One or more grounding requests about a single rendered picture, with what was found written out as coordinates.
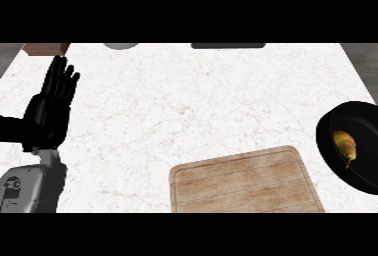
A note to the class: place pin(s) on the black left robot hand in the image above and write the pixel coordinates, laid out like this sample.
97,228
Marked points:
51,106

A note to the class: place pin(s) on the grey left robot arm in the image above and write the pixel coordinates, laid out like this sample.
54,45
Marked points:
27,185

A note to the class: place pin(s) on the wooden cutting board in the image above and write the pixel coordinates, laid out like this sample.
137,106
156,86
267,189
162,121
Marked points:
246,185

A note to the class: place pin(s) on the yellow pear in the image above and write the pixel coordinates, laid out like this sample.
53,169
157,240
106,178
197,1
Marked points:
345,144

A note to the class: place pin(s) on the black pot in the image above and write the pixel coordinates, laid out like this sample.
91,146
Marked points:
363,126

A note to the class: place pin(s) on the brown wooden block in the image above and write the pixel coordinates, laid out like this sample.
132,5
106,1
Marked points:
45,48

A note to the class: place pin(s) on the grey round object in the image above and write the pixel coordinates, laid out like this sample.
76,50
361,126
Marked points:
120,46

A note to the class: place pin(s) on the dark grey flat object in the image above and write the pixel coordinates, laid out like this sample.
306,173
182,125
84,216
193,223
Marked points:
228,45

